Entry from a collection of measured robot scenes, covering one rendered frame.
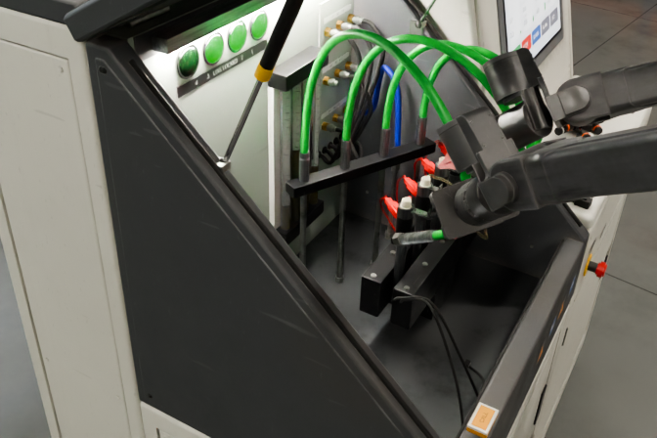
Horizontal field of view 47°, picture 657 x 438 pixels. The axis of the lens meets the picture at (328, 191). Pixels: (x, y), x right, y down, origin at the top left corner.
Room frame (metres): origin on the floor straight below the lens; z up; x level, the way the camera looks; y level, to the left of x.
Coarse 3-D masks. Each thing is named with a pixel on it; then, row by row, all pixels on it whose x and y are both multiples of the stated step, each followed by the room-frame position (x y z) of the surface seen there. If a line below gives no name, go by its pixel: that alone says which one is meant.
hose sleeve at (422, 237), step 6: (402, 234) 0.94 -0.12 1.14; (408, 234) 0.92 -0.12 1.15; (414, 234) 0.91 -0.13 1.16; (420, 234) 0.90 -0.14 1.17; (426, 234) 0.89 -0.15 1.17; (402, 240) 0.93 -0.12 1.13; (408, 240) 0.92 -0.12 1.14; (414, 240) 0.91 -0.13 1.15; (420, 240) 0.90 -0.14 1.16; (426, 240) 0.89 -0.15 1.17; (432, 240) 0.88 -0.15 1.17
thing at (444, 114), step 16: (352, 32) 1.04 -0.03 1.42; (368, 32) 1.02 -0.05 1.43; (384, 48) 0.99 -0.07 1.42; (320, 64) 1.11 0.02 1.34; (416, 80) 0.93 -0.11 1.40; (432, 96) 0.91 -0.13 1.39; (304, 112) 1.13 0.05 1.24; (448, 112) 0.89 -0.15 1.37; (304, 128) 1.14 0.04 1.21; (304, 144) 1.14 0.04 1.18; (464, 176) 0.85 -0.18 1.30
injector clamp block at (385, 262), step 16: (464, 240) 1.20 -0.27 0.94; (384, 256) 1.09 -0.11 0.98; (432, 256) 1.09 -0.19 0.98; (448, 256) 1.12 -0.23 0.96; (368, 272) 1.04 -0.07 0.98; (384, 272) 1.04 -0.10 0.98; (416, 272) 1.04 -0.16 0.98; (432, 272) 1.05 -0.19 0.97; (448, 272) 1.13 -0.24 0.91; (368, 288) 1.02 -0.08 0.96; (384, 288) 1.03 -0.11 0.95; (400, 288) 1.00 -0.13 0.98; (416, 288) 1.00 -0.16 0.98; (432, 288) 1.07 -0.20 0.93; (448, 288) 1.15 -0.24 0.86; (368, 304) 1.02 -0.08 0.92; (384, 304) 1.03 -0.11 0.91; (400, 304) 0.99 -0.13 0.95; (416, 304) 1.00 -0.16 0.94; (400, 320) 0.99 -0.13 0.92
